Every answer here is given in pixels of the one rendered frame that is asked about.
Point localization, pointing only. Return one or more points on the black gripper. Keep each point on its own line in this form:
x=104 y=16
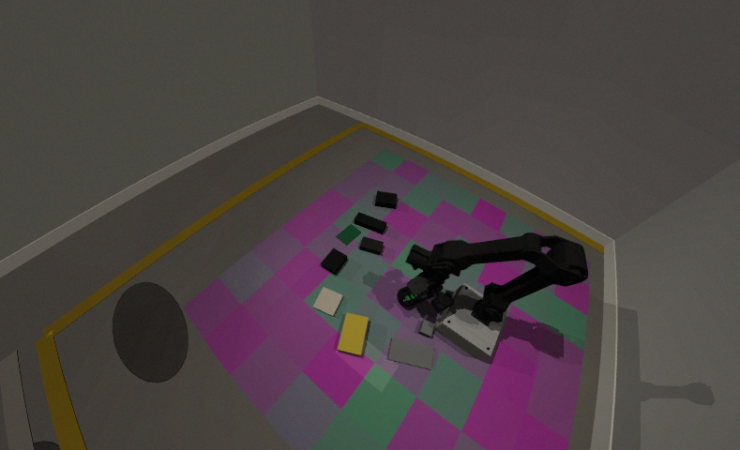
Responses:
x=441 y=301

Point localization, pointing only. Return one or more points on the yellow rectangular block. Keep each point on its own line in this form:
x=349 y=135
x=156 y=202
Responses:
x=352 y=334

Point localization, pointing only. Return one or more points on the beige flat square tile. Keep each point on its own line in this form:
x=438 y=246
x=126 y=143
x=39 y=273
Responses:
x=328 y=301

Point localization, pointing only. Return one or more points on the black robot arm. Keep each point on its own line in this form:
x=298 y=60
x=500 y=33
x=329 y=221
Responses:
x=563 y=265

